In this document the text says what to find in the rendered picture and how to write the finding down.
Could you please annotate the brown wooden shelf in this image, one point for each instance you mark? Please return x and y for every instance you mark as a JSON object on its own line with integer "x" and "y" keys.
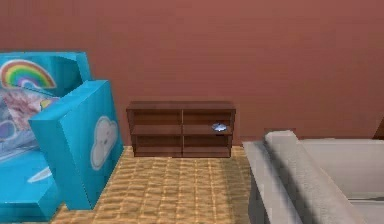
{"x": 181, "y": 129}

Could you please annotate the blue cloud print sofa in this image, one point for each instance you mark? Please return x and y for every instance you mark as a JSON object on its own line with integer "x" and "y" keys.
{"x": 80, "y": 133}

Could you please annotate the grey sofa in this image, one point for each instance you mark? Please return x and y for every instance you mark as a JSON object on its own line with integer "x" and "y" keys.
{"x": 316, "y": 173}

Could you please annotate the patterned cushion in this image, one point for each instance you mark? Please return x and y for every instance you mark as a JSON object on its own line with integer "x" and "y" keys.
{"x": 20, "y": 116}

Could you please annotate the small blue white object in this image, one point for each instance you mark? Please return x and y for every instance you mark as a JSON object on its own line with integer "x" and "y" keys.
{"x": 219, "y": 127}

